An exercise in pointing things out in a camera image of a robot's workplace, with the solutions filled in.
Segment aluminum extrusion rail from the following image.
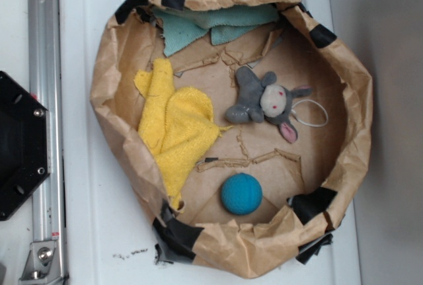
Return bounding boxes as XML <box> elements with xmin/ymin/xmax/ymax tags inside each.
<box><xmin>28</xmin><ymin>0</ymin><xmax>69</xmax><ymax>284</ymax></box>

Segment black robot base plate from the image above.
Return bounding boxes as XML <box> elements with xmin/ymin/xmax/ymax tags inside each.
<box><xmin>0</xmin><ymin>71</ymin><xmax>50</xmax><ymax>222</ymax></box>

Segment yellow terry cloth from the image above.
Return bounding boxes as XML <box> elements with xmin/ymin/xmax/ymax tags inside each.
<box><xmin>134</xmin><ymin>58</ymin><xmax>226</xmax><ymax>209</ymax></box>

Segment metal corner bracket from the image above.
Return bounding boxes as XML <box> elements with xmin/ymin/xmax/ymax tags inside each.
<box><xmin>19</xmin><ymin>240</ymin><xmax>61</xmax><ymax>284</ymax></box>

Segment blue rubber ball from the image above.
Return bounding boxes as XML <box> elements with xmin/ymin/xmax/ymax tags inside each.
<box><xmin>221</xmin><ymin>173</ymin><xmax>262</xmax><ymax>216</ymax></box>

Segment gray plush bunny toy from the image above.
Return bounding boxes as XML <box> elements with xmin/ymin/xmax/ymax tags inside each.
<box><xmin>225</xmin><ymin>66</ymin><xmax>312</xmax><ymax>143</ymax></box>

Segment brown paper bag bin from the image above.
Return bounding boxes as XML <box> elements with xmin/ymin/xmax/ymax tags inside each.
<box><xmin>91</xmin><ymin>0</ymin><xmax>373</xmax><ymax>278</ymax></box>

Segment teal terry cloth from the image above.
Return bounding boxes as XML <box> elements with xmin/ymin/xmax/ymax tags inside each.
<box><xmin>153</xmin><ymin>5</ymin><xmax>279</xmax><ymax>57</ymax></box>

